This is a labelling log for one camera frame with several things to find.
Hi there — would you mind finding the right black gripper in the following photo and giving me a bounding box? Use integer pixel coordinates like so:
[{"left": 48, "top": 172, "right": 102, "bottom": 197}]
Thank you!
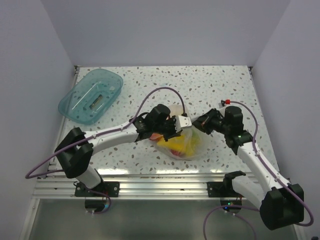
[{"left": 190, "top": 107, "right": 231, "bottom": 135}]

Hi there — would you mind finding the yellow fake banana bunch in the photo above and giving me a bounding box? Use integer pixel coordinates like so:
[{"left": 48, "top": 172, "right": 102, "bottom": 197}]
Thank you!
[{"left": 156, "top": 135, "right": 201, "bottom": 159}]

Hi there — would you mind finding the clear plastic bag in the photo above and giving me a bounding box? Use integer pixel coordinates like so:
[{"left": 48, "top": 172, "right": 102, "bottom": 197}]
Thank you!
[{"left": 148, "top": 104, "right": 215, "bottom": 161}]

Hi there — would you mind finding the blue plastic fruit tray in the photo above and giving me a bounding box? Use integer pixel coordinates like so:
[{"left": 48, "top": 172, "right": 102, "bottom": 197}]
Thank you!
[{"left": 58, "top": 68, "right": 123, "bottom": 125}]

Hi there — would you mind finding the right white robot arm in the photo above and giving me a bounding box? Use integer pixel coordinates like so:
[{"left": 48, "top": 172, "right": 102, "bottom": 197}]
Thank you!
[{"left": 192, "top": 105, "right": 304, "bottom": 230}]

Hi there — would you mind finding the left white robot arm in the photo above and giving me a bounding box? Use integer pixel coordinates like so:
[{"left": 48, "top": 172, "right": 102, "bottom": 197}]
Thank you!
[{"left": 55, "top": 104, "right": 184, "bottom": 197}]

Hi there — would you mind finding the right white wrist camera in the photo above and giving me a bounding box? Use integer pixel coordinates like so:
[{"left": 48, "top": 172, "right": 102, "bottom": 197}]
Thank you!
[{"left": 218, "top": 99, "right": 231, "bottom": 109}]

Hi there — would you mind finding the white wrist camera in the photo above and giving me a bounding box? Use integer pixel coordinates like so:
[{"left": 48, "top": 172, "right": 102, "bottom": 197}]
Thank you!
[
  {"left": 175, "top": 115, "right": 192, "bottom": 132},
  {"left": 218, "top": 99, "right": 231, "bottom": 109}
]

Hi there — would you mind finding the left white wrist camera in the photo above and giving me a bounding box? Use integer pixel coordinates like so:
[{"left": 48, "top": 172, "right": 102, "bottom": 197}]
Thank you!
[{"left": 175, "top": 115, "right": 192, "bottom": 132}]

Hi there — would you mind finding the aluminium mounting rail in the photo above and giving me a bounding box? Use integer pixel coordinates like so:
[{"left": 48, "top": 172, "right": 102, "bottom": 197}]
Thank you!
[{"left": 32, "top": 172, "right": 225, "bottom": 200}]

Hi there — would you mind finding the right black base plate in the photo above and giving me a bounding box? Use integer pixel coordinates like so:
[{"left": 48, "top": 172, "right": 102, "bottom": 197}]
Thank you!
[{"left": 206, "top": 181, "right": 240, "bottom": 198}]

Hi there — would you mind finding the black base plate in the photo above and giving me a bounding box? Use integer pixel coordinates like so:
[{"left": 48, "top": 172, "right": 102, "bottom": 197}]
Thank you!
[
  {"left": 206, "top": 181, "right": 240, "bottom": 198},
  {"left": 73, "top": 181, "right": 120, "bottom": 198}
]

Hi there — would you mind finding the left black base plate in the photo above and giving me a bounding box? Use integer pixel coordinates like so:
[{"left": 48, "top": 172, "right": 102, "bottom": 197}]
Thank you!
[{"left": 73, "top": 181, "right": 120, "bottom": 198}]

